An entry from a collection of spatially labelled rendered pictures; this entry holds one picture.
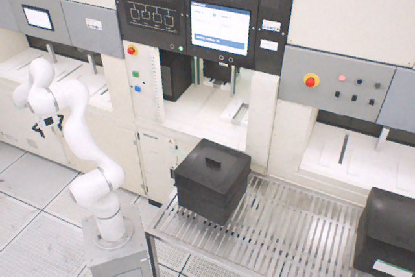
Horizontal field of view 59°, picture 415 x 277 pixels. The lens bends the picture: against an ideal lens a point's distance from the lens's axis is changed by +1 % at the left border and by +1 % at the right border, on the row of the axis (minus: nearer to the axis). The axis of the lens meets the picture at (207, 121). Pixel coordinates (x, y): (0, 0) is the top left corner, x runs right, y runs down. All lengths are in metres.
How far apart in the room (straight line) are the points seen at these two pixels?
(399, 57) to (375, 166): 0.75
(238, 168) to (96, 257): 0.77
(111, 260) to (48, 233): 1.22
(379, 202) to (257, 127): 0.64
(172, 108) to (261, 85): 0.83
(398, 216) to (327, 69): 0.68
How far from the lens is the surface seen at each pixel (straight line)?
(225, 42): 1.72
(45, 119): 2.04
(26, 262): 2.91
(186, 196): 1.84
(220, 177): 1.72
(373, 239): 1.67
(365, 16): 1.54
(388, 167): 2.19
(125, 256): 1.83
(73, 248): 2.85
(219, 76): 2.49
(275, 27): 1.61
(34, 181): 3.37
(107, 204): 1.66
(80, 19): 2.17
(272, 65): 1.69
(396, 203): 1.82
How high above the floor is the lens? 2.29
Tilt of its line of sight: 39 degrees down
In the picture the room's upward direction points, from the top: straight up
